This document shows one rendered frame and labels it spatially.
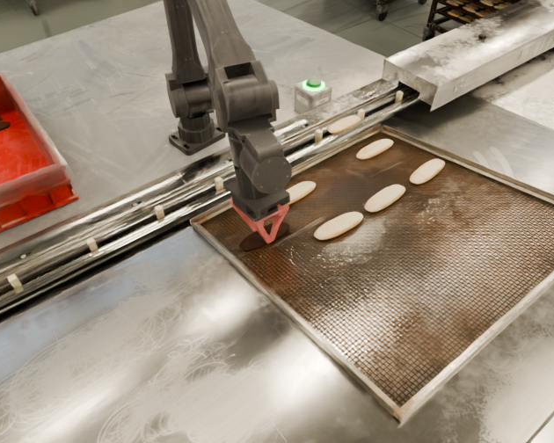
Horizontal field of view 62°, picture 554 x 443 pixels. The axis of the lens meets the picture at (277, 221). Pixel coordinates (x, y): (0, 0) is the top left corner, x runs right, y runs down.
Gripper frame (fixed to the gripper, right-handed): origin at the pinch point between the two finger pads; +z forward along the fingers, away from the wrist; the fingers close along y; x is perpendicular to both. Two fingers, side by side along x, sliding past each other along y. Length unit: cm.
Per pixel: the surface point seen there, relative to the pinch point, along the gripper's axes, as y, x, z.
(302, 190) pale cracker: -5.6, 12.7, 0.1
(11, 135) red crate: -71, -28, -3
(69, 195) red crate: -39.6, -23.7, 1.1
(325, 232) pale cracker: 7.0, 8.1, 0.2
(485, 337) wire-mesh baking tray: 36.5, 10.4, 0.9
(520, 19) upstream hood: -27, 112, -4
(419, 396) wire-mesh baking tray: 36.9, -2.3, 0.9
